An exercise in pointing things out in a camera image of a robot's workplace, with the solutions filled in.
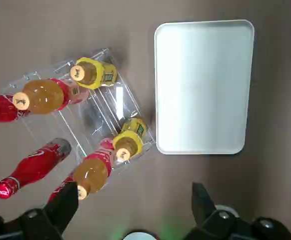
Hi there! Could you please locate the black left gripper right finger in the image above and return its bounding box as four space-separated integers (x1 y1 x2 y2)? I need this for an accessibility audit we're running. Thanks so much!
182 181 291 240

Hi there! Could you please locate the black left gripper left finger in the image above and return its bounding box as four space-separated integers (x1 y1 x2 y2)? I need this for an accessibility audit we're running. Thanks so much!
0 181 79 240

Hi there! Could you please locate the red cola bottle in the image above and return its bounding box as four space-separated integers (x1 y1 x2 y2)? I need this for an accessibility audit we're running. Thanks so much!
46 174 74 205
0 94 33 124
0 137 73 200

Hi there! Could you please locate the white rectangular tray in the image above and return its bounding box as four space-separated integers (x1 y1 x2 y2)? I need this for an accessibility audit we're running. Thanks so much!
153 19 255 156

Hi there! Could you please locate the clear acrylic bottle shelf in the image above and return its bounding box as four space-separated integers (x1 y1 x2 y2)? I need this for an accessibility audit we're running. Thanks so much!
0 47 158 188

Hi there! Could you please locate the orange tea bottle red label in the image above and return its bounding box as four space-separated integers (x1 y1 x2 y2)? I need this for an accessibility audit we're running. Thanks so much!
72 137 117 201
12 77 90 116

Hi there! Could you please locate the yellow label tea bottle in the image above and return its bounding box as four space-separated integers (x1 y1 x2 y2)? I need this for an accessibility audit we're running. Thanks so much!
112 117 149 161
69 56 118 90

